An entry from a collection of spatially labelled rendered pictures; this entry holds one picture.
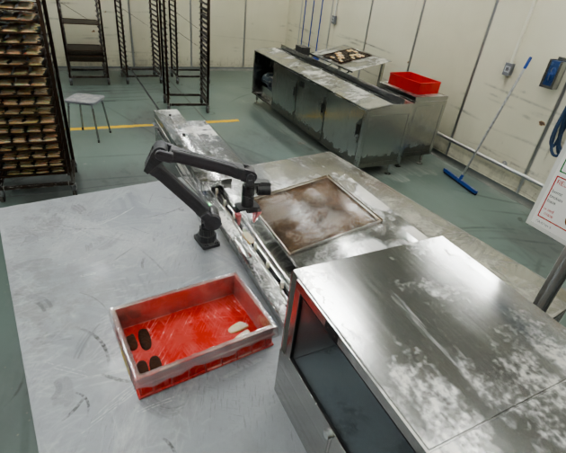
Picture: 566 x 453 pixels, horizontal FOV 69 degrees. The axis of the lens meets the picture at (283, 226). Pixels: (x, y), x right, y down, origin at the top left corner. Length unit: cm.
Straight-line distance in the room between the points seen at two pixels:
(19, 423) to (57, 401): 105
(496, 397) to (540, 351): 20
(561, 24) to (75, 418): 496
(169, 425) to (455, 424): 80
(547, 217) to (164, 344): 136
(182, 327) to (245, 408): 39
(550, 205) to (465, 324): 70
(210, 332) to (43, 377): 52
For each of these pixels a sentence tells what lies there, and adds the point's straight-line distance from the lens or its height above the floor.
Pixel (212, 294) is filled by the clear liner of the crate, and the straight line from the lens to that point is 162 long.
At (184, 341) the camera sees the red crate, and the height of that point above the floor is 82.
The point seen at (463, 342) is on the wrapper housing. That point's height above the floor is 130.
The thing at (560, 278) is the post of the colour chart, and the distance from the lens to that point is 167.
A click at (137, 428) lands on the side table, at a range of 134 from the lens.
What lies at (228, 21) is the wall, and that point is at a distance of 909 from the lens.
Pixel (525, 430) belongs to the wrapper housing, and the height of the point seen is 130.
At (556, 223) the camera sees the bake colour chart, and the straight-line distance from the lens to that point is 162.
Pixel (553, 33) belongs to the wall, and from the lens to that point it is 518.
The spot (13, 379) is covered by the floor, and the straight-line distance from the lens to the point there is 267.
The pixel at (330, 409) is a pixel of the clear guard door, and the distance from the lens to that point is 107.
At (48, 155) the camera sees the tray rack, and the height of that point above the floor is 38.
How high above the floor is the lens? 195
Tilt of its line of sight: 32 degrees down
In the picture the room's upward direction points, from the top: 7 degrees clockwise
